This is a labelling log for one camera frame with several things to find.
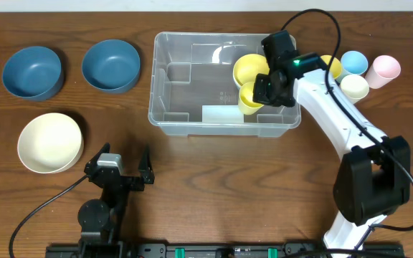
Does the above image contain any yellow small bowl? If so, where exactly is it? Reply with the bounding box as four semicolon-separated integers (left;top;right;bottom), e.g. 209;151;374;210
232;54;270;89

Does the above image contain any dark blue bowl near bin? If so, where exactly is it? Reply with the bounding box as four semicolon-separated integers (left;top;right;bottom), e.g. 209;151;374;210
81;39;141;94

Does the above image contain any light blue cup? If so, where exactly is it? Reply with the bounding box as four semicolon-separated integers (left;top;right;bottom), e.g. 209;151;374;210
336;50;369;83

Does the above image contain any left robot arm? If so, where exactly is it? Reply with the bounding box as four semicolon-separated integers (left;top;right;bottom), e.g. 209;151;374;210
77;143;155;244

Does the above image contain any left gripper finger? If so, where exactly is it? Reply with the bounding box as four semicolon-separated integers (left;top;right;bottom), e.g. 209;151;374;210
84;143;110;175
138;145;155;184

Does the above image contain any clear plastic storage bin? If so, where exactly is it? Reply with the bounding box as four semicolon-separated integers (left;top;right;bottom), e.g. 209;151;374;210
148;32;301;138

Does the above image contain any yellow cup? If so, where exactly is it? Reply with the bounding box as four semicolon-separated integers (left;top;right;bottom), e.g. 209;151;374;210
238;82;263;115
321;54;342;80

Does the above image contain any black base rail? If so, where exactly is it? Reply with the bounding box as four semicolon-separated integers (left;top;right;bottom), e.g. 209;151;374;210
44;242;407;258

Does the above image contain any cream large bowl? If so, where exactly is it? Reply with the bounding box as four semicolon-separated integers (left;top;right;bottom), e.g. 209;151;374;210
17;113;84;174

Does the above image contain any dark blue bowl far left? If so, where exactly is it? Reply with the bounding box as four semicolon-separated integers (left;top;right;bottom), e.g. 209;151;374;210
1;46;65;102

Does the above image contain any white cup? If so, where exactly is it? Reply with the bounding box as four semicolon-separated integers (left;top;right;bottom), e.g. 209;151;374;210
340;75;369;104

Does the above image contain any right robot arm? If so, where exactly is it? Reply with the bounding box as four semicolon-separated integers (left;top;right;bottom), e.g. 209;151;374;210
253;50;413;257

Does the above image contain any pink cup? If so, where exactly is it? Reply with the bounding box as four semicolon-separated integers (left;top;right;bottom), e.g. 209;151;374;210
365;55;402;89

